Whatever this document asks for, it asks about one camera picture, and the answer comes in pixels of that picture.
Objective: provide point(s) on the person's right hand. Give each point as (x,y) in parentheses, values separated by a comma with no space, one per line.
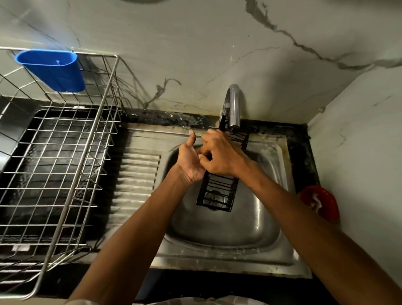
(224,155)

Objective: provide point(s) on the person's left hand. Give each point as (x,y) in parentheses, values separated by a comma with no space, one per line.
(188,163)

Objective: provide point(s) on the black wire basket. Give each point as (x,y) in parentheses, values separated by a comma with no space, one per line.
(220,193)

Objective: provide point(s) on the person's right forearm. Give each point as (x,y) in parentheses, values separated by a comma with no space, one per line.
(320,238)

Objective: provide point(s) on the person's left forearm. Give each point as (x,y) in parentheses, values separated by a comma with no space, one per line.
(122,248)

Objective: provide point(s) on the person's patterned clothing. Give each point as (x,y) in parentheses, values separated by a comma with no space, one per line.
(194,302)

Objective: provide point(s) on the round sink drain strainer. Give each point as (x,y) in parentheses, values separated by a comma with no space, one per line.
(214,199)

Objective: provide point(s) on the chrome sink faucet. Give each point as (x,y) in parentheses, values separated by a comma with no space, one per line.
(234,105)

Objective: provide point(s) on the stainless steel sink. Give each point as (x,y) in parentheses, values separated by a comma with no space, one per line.
(135,182)

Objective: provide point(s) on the white scrap in bowl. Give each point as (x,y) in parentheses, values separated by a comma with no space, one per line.
(314,201)

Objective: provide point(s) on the red and green bowl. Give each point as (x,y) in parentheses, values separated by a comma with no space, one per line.
(325,202)

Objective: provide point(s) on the dark steel drip tray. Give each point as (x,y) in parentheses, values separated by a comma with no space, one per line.
(53,172)

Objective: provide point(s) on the blue plastic cutlery holder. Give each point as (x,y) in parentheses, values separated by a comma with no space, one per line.
(55,70)

